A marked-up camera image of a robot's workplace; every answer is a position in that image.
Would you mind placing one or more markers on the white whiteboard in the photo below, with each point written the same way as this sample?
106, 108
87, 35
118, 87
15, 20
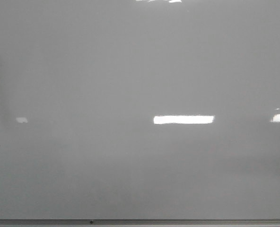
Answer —
139, 109

